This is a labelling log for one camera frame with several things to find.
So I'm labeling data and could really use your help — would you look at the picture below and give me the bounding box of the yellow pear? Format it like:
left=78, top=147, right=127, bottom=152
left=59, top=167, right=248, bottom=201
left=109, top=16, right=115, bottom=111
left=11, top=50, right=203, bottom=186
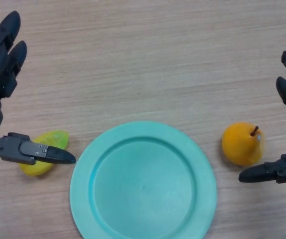
left=221, top=121, right=267, bottom=167

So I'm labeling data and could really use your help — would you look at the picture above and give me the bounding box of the turquoise round plate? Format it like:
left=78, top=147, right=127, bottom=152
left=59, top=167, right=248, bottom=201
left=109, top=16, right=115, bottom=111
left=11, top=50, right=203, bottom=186
left=69, top=121, right=217, bottom=239

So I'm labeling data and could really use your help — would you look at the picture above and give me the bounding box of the yellow-green starfruit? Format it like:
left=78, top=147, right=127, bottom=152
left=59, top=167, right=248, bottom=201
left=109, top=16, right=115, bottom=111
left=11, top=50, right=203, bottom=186
left=18, top=130, right=70, bottom=177

